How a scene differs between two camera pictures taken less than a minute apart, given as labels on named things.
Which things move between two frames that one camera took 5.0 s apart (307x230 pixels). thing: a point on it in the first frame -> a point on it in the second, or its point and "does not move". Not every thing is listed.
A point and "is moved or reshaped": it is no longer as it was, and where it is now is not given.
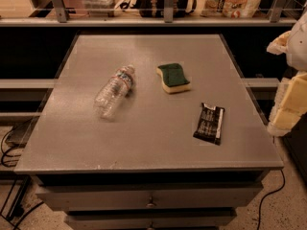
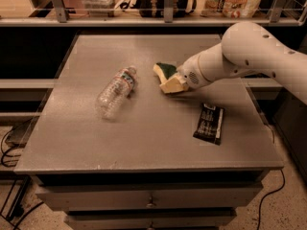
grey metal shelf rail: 111,22 does not move
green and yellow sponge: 173,79 is moved or reshaped
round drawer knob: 151,204 does not move
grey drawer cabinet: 150,131 does not move
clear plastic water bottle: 114,91 does not move
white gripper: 298,48 -> 189,72
